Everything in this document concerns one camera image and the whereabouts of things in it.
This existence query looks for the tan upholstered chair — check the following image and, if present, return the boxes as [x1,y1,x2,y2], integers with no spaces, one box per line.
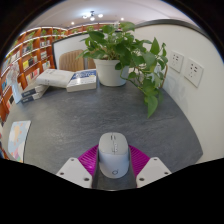
[58,49,86,73]
[84,56,98,70]

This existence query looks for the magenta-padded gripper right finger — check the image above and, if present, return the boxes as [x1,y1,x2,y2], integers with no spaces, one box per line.
[128,144,172,189]

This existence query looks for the light grey computer mouse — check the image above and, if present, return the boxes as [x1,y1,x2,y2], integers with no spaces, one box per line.
[97,131,130,179]

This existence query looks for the pastel cartoon print mouse pad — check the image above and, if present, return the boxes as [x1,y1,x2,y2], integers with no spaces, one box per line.
[7,120,32,164]

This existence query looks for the thick white book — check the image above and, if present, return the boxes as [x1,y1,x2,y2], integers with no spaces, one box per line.
[35,68,75,89]

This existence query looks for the white wall socket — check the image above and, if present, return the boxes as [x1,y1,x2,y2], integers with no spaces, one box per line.
[168,49,185,74]
[184,58,205,88]

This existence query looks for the green plant in white pot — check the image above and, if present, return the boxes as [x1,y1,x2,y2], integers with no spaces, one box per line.
[77,21,169,119]

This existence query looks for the ceiling lights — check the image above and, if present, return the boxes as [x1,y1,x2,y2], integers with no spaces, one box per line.
[82,10,104,22]

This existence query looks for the white book with blue cover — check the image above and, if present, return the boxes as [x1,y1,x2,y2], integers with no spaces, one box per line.
[66,69,98,93]

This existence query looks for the orange wooden bookshelf unit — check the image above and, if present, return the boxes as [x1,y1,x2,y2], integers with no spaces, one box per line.
[0,22,118,124]

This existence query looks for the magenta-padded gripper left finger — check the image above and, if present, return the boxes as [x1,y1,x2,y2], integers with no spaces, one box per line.
[55,144,101,189]

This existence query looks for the thin dark hardcover book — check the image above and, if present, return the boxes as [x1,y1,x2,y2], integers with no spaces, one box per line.
[21,89,44,104]

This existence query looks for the thick dark hardcover book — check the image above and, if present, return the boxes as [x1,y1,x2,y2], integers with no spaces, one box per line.
[20,84,49,99]

